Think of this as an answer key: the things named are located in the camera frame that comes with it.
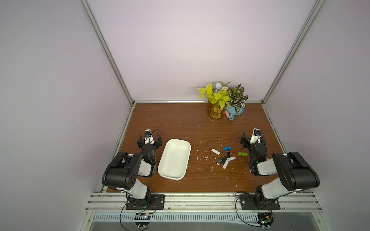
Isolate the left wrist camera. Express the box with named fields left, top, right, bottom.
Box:
left=144, top=129, right=153, bottom=144

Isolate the green usb flash drive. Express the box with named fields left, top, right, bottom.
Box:
left=238, top=152, right=248, bottom=157

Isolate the white long usb flash drive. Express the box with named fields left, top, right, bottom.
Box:
left=223, top=160, right=229, bottom=169

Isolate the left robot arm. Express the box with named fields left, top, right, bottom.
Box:
left=102, top=131, right=162, bottom=206

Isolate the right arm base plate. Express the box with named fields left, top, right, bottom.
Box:
left=239, top=194, right=281, bottom=210

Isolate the right controller board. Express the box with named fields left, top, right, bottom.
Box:
left=257, top=211, right=275, bottom=229

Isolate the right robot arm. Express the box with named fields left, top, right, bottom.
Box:
left=240, top=129, right=320, bottom=207

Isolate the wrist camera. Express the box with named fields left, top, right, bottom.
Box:
left=144, top=129, right=153, bottom=144
left=250, top=129, right=262, bottom=144

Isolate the small black usb flash drive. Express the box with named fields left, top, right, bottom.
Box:
left=216, top=158, right=223, bottom=165

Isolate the teal pot with patterned plant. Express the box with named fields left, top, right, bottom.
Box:
left=226, top=84, right=248, bottom=120

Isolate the left controller board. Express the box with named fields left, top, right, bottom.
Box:
left=134, top=212, right=152, bottom=231

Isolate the white storage box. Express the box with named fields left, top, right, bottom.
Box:
left=158, top=139, right=191, bottom=181

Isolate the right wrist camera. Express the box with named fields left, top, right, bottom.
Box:
left=250, top=129, right=262, bottom=144

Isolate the amber vase with yellow-green plant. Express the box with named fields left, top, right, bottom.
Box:
left=197, top=81, right=231, bottom=119

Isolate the controller board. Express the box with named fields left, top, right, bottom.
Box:
left=257, top=211, right=275, bottom=229
left=134, top=212, right=152, bottom=231

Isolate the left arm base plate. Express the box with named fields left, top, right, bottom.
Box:
left=126, top=194, right=165, bottom=210

